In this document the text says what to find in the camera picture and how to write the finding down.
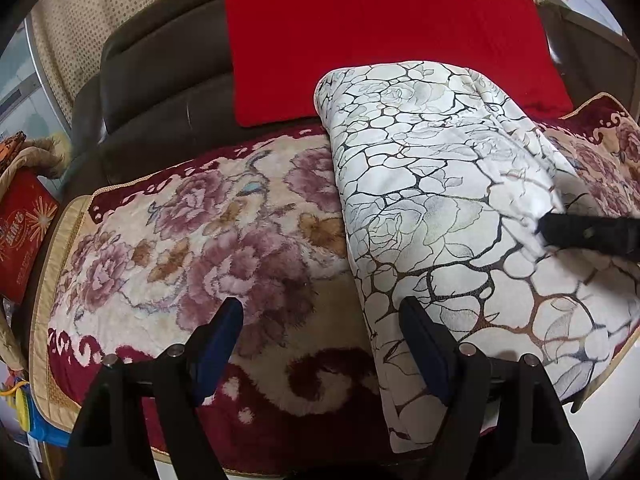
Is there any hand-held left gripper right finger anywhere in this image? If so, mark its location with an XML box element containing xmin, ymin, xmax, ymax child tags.
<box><xmin>398</xmin><ymin>296</ymin><xmax>591</xmax><ymax>480</ymax></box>

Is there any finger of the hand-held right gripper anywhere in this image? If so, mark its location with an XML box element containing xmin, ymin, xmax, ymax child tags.
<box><xmin>536</xmin><ymin>212</ymin><xmax>640</xmax><ymax>261</ymax></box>

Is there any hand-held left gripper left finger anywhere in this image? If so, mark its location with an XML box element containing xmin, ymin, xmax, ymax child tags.
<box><xmin>65</xmin><ymin>297</ymin><xmax>245</xmax><ymax>480</ymax></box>

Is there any white crackle-pattern pillow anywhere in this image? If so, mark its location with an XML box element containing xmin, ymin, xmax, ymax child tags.
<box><xmin>314</xmin><ymin>61</ymin><xmax>640</xmax><ymax>456</ymax></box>

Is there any floral plush sofa mat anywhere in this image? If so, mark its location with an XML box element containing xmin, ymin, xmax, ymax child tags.
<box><xmin>29</xmin><ymin>92</ymin><xmax>640</xmax><ymax>479</ymax></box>

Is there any colourful plastic toy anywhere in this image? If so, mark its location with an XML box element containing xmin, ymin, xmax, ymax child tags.
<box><xmin>0</xmin><ymin>370</ymin><xmax>71</xmax><ymax>450</ymax></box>

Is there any red box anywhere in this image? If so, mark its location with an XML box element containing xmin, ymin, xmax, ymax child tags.
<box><xmin>0</xmin><ymin>167</ymin><xmax>62</xmax><ymax>306</ymax></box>

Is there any brown leather sofa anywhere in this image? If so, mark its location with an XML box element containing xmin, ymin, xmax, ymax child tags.
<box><xmin>30</xmin><ymin>0</ymin><xmax>633</xmax><ymax>321</ymax></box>

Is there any orange patterned cloth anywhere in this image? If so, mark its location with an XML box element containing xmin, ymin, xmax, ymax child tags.
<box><xmin>0</xmin><ymin>130</ymin><xmax>30</xmax><ymax>162</ymax></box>

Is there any red cushion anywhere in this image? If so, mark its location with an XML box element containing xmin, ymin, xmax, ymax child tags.
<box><xmin>221</xmin><ymin>0</ymin><xmax>574</xmax><ymax>128</ymax></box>

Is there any beige dotted curtain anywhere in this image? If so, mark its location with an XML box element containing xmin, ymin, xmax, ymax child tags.
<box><xmin>30</xmin><ymin>0</ymin><xmax>581</xmax><ymax>126</ymax></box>

